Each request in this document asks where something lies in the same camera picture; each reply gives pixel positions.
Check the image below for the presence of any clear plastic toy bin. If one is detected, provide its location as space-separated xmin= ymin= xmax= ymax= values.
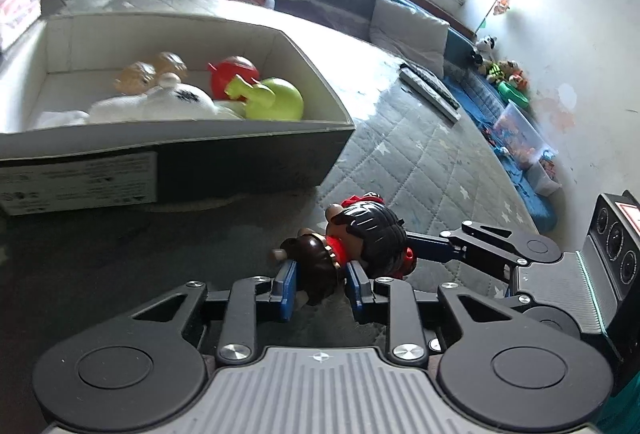
xmin=494 ymin=101 xmax=558 ymax=171

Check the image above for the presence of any orange pinwheel on wall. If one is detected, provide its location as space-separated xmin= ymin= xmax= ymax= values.
xmin=474 ymin=0 xmax=511 ymax=35

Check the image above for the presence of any red round crab toy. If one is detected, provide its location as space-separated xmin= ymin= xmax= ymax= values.
xmin=207 ymin=56 xmax=260 ymax=101

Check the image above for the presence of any grey remote control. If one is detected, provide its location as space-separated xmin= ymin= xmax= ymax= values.
xmin=399 ymin=68 xmax=460 ymax=124

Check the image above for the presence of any white pink tissue pack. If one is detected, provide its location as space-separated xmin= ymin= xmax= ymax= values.
xmin=0 ymin=0 xmax=41 ymax=54

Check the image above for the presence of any tan walnut-shaped toy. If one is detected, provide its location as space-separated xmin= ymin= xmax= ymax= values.
xmin=114 ymin=51 xmax=188 ymax=96

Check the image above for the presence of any grey cardboard shoe box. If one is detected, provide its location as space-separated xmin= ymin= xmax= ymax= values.
xmin=1 ymin=12 xmax=354 ymax=215

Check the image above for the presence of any black remote control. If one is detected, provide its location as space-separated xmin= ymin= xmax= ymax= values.
xmin=407 ymin=63 xmax=460 ymax=110

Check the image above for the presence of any dark-haired girl doll figure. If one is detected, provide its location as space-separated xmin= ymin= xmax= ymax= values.
xmin=271 ymin=192 xmax=416 ymax=305

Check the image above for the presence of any dark blue sofa bench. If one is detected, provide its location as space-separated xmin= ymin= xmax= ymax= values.
xmin=276 ymin=0 xmax=556 ymax=233

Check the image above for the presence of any white plush goat toy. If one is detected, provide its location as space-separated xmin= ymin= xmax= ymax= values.
xmin=32 ymin=73 xmax=242 ymax=129

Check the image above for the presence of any white cushion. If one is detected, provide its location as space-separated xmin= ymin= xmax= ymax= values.
xmin=369 ymin=0 xmax=450 ymax=79

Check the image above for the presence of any black camera box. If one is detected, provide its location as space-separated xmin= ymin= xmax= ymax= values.
xmin=582 ymin=190 xmax=639 ymax=362

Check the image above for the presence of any green toy bowl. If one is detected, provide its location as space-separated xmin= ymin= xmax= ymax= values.
xmin=497 ymin=80 xmax=529 ymax=110

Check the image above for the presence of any green round alien toy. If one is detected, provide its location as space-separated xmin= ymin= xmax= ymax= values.
xmin=224 ymin=75 xmax=304 ymax=122

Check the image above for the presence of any small clear plastic container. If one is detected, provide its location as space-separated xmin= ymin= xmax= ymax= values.
xmin=526 ymin=159 xmax=561 ymax=197

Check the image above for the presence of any grey quilted star table mat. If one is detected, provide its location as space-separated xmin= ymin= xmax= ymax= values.
xmin=1 ymin=0 xmax=534 ymax=378

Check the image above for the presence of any black white plush toy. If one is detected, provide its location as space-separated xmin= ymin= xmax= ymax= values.
xmin=471 ymin=35 xmax=497 ymax=66

